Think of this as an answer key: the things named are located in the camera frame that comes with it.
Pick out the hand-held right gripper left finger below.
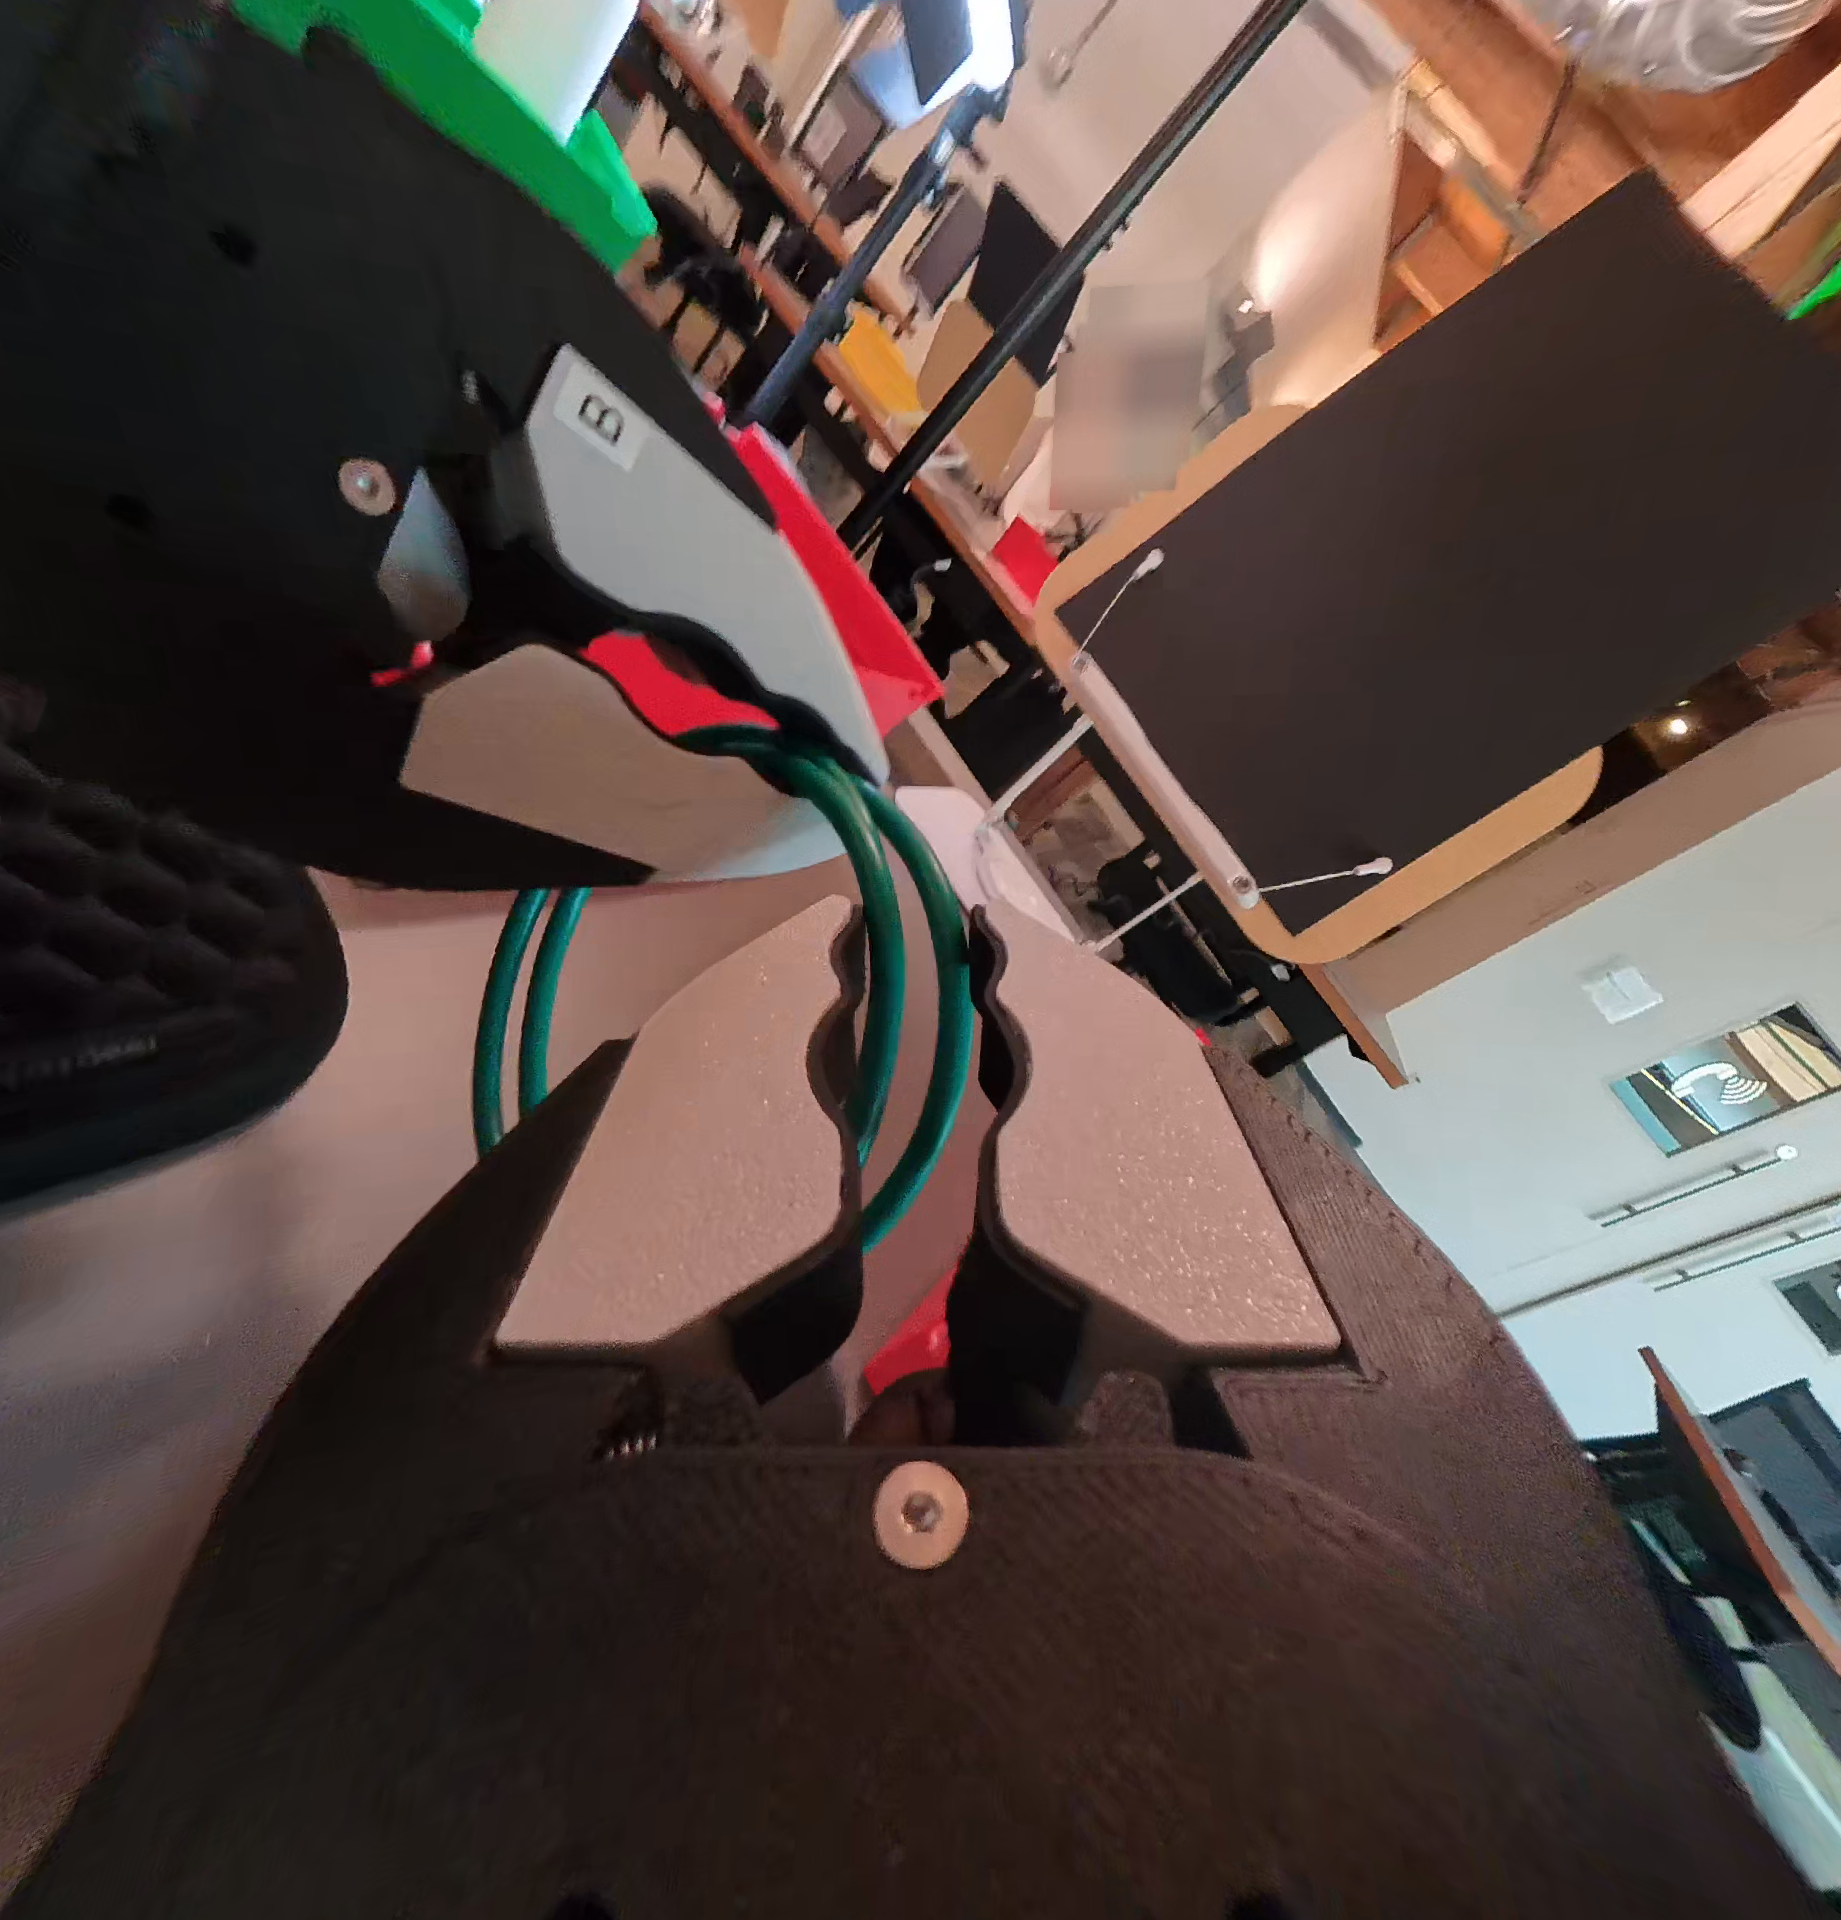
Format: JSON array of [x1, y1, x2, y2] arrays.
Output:
[[493, 898, 870, 1403]]

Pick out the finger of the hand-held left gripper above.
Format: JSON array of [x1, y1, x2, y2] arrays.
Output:
[[484, 345, 896, 783], [398, 643, 869, 886]]

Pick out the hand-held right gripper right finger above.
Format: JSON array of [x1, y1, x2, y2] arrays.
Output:
[[944, 903, 1347, 1448]]

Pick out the green ethernet cable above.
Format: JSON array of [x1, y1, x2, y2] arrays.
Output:
[[473, 724, 980, 1253]]

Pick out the red plastic bin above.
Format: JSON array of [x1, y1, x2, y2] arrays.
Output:
[[578, 420, 947, 751]]

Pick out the yellow bin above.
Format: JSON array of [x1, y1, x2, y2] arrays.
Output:
[[833, 306, 927, 414]]

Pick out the black light stand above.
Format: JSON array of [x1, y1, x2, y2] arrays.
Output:
[[739, 89, 997, 429]]

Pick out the green plastic bin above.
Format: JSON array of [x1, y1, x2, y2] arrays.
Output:
[[230, 0, 661, 274]]

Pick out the white cup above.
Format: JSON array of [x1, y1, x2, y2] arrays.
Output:
[[469, 0, 643, 143]]

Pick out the black pole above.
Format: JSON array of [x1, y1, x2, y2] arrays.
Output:
[[838, 0, 1311, 548]]

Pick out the black honeycomb cushion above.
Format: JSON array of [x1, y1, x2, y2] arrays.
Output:
[[0, 660, 352, 1217]]

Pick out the studio light panel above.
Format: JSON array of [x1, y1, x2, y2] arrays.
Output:
[[845, 0, 1031, 109]]

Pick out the black board with wooden rim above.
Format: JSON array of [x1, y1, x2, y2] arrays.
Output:
[[1034, 168, 1841, 964]]

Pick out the silver air duct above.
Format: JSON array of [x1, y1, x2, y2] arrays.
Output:
[[1519, 0, 1838, 91]]

